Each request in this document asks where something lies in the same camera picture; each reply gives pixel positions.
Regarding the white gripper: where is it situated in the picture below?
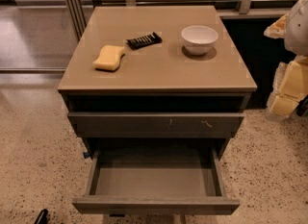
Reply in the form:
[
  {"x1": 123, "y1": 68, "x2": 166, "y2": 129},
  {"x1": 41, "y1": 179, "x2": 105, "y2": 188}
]
[{"x1": 264, "y1": 14, "x2": 308, "y2": 116}]

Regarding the white bowl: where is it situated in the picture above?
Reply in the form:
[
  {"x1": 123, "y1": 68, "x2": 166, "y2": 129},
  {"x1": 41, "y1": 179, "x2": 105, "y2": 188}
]
[{"x1": 181, "y1": 25, "x2": 218, "y2": 56}]

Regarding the blue cabinet caster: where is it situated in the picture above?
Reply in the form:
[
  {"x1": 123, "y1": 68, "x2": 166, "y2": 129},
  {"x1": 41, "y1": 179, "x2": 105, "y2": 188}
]
[{"x1": 83, "y1": 152, "x2": 90, "y2": 159}]

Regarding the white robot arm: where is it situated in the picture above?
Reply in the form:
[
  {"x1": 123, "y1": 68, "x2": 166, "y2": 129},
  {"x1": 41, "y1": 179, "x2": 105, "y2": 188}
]
[{"x1": 264, "y1": 0, "x2": 308, "y2": 120}]

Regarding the grey drawer cabinet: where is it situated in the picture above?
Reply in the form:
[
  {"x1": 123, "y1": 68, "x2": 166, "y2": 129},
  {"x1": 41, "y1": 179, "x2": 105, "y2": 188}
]
[{"x1": 57, "y1": 5, "x2": 258, "y2": 217}]

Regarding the metal window frame post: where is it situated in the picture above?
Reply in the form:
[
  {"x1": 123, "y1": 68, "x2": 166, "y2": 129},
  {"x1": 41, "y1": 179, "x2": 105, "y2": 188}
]
[{"x1": 65, "y1": 0, "x2": 87, "y2": 40}]

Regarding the black object on floor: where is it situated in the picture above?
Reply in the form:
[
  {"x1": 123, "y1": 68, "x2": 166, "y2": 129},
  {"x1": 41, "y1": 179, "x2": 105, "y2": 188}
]
[{"x1": 34, "y1": 209, "x2": 48, "y2": 224}]

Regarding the black comb-like rack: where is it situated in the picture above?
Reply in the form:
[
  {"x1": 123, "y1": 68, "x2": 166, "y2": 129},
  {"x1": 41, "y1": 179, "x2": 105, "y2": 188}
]
[{"x1": 126, "y1": 32, "x2": 163, "y2": 50}]

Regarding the open middle drawer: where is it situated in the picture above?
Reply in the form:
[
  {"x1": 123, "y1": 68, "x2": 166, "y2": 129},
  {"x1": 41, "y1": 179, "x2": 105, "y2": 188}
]
[{"x1": 72, "y1": 147, "x2": 240, "y2": 215}]

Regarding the closed top drawer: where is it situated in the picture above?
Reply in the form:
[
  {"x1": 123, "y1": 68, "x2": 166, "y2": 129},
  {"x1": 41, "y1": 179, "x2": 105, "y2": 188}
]
[{"x1": 68, "y1": 112, "x2": 244, "y2": 138}]

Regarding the yellow sponge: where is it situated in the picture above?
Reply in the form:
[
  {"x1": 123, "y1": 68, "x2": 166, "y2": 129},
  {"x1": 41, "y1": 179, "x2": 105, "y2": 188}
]
[{"x1": 92, "y1": 45, "x2": 125, "y2": 71}]

